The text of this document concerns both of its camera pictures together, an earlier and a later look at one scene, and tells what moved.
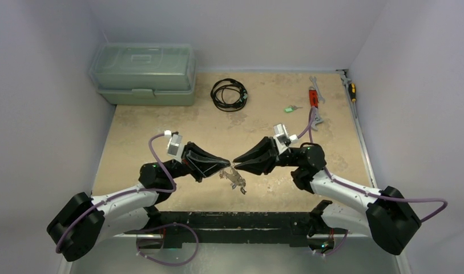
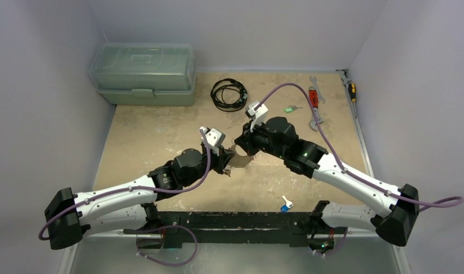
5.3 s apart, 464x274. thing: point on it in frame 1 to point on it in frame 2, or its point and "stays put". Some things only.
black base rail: x=206 y=229 stays put
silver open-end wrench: x=319 y=97 stays put
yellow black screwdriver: x=352 y=89 stays put
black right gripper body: x=273 y=153 to x=246 y=140
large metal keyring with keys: x=234 y=179 to x=237 y=158
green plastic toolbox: x=145 y=73 stays put
